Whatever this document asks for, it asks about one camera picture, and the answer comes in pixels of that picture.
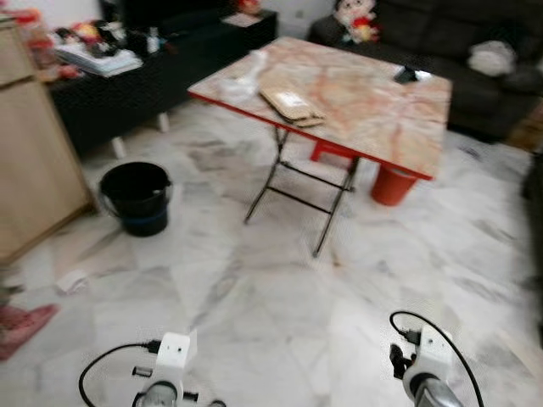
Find black television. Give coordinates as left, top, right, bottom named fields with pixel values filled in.
left=100, top=0, right=247, bottom=31

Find black plastic bucket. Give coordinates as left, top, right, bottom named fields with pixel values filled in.
left=98, top=161, right=173, bottom=237

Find colourful toy figurines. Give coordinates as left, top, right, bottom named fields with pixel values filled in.
left=55, top=21, right=128, bottom=52

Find light wooden cabinet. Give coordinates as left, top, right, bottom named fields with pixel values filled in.
left=0, top=21, right=94, bottom=264

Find marble top folding table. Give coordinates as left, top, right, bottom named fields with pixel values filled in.
left=188, top=36, right=453, bottom=258

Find clear crumpled plastic bag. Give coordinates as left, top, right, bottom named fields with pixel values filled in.
left=222, top=49, right=269, bottom=101

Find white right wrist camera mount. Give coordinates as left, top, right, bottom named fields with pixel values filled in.
left=403, top=325, right=455, bottom=382

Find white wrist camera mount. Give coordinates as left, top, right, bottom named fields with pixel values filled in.
left=403, top=325, right=455, bottom=382
left=155, top=332, right=198, bottom=387

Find red plastic stool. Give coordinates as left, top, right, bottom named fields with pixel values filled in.
left=311, top=140, right=357, bottom=163

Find white paper sheet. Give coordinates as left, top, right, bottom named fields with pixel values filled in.
left=222, top=13, right=262, bottom=28

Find flat brown cardboard package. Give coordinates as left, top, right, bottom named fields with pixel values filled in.
left=259, top=87, right=326, bottom=129

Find red slipper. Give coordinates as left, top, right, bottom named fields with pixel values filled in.
left=0, top=304, right=60, bottom=361

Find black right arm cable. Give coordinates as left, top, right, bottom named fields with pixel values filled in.
left=389, top=311, right=484, bottom=407

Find black low cabinet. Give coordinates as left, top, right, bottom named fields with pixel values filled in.
left=49, top=10, right=279, bottom=159

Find stack of white books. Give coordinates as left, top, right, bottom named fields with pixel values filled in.
left=55, top=42, right=143, bottom=78

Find white trash packaging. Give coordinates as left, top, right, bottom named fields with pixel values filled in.
left=55, top=270, right=90, bottom=295

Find cartoon boy plush doll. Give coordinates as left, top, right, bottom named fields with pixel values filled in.
left=333, top=0, right=380, bottom=43

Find brown cardboard box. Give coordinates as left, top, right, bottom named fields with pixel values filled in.
left=509, top=102, right=543, bottom=153

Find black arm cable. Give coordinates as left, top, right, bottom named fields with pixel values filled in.
left=389, top=311, right=484, bottom=407
left=79, top=340, right=164, bottom=407

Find dark grey fabric sofa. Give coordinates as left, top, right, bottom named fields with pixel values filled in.
left=307, top=0, right=543, bottom=142

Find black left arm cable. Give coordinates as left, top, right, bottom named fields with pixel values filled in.
left=79, top=340, right=164, bottom=407

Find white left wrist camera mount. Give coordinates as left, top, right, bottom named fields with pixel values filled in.
left=155, top=332, right=198, bottom=387

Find red toy pile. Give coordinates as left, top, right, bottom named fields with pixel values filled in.
left=0, top=8, right=56, bottom=81

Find small round grey plush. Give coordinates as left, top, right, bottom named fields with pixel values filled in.
left=468, top=40, right=517, bottom=77

